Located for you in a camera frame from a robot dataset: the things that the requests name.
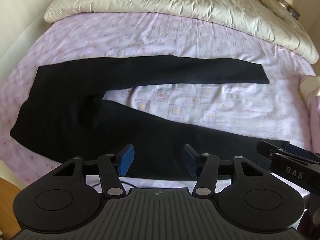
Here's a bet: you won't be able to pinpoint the cream and pink pillow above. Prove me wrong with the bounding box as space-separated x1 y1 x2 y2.
299 74 320 153

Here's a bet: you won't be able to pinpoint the black pants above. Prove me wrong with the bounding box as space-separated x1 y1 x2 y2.
10 54 290 180

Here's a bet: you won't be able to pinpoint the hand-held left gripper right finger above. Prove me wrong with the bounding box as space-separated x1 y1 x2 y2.
182 144 268 197

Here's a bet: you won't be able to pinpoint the bed with pink patterned sheet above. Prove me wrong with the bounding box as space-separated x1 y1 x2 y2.
0 12 317 188

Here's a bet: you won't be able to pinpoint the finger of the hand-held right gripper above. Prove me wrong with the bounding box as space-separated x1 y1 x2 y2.
257 140 287 158
285 144 320 160

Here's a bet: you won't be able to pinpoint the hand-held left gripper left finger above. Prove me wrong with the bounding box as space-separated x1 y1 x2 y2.
53 144 135 198

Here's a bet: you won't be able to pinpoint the cream duvet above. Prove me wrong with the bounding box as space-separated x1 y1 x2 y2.
44 0 320 64

